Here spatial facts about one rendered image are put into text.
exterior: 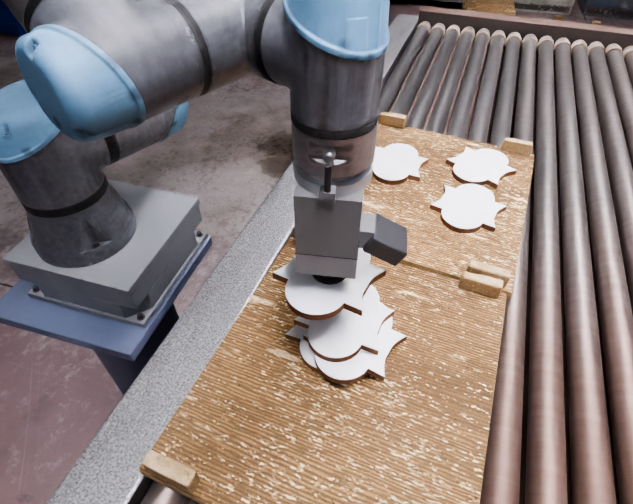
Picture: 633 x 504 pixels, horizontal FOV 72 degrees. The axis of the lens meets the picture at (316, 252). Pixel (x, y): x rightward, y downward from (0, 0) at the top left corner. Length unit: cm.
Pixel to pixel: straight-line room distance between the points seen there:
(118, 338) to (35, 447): 107
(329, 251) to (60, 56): 27
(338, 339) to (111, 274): 35
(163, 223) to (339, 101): 48
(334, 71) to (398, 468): 41
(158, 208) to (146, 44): 48
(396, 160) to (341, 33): 60
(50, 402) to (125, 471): 127
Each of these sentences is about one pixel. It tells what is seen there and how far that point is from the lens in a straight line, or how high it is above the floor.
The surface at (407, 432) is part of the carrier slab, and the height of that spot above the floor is 94.
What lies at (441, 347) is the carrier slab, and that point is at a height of 94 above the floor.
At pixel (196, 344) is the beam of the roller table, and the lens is 65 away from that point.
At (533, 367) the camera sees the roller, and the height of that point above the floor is 91.
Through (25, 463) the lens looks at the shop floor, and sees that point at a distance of 178.
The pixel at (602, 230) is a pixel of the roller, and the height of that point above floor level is 92.
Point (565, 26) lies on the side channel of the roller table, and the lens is 178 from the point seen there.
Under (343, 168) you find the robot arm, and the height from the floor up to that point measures 123.
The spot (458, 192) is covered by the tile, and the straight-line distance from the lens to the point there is 85.
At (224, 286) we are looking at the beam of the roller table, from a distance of 70.
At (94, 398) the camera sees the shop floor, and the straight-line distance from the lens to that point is 178.
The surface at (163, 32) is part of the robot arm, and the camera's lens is 36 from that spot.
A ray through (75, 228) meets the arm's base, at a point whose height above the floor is 102.
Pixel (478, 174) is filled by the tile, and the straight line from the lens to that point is 91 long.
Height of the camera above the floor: 144
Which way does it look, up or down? 45 degrees down
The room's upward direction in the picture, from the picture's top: straight up
